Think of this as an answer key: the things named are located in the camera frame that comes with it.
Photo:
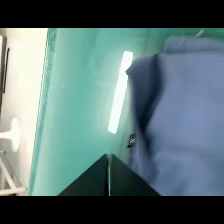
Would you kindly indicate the silver frame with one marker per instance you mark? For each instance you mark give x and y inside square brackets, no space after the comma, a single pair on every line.
[10,156]

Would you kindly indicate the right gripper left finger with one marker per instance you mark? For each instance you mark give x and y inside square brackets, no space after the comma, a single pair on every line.
[93,181]

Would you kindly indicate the blue shirt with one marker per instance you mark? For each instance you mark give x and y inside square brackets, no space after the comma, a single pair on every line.
[186,120]

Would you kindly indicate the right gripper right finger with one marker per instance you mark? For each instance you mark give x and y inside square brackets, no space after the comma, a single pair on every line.
[128,183]

